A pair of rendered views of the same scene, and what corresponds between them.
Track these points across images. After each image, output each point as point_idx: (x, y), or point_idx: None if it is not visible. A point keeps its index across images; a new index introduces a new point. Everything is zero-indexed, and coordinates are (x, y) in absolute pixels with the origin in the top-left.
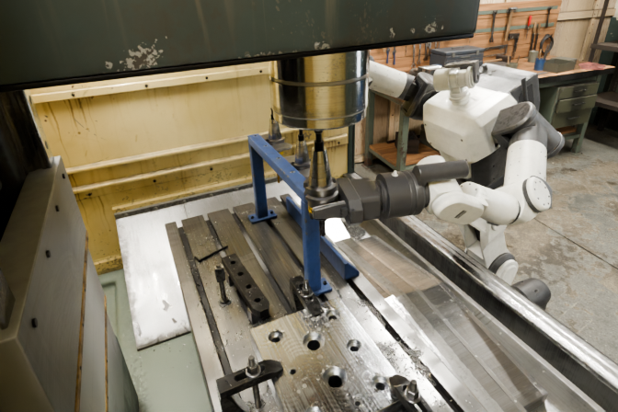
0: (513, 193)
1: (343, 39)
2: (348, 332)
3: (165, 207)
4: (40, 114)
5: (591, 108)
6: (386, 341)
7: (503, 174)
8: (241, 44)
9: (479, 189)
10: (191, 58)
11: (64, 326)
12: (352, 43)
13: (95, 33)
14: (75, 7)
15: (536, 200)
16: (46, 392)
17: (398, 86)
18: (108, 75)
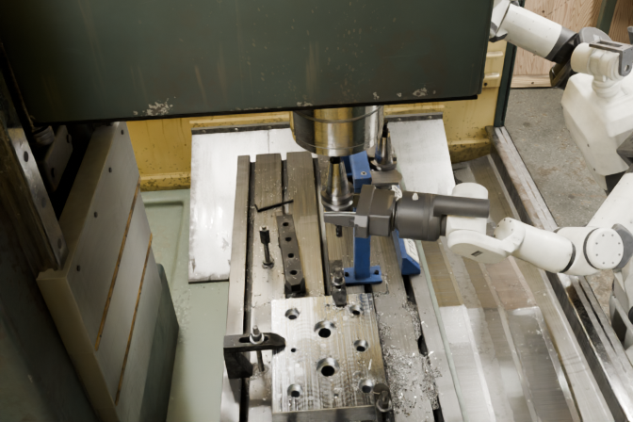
0: (576, 240)
1: (324, 100)
2: (361, 332)
3: (246, 130)
4: None
5: None
6: (410, 352)
7: None
8: (232, 103)
9: (513, 231)
10: (193, 110)
11: (101, 267)
12: (334, 103)
13: (127, 94)
14: (115, 80)
15: (592, 255)
16: (80, 312)
17: (543, 46)
18: (136, 118)
